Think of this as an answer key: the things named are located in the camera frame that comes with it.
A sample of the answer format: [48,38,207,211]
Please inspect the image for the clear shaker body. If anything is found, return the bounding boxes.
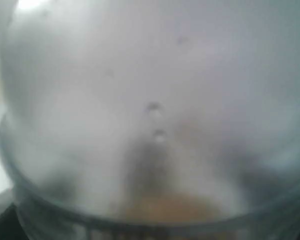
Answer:
[12,184,300,240]

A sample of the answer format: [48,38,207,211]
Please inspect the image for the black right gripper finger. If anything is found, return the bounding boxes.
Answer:
[0,192,28,240]

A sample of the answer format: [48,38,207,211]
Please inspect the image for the clear dome strainer lid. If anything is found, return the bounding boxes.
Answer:
[0,0,300,219]

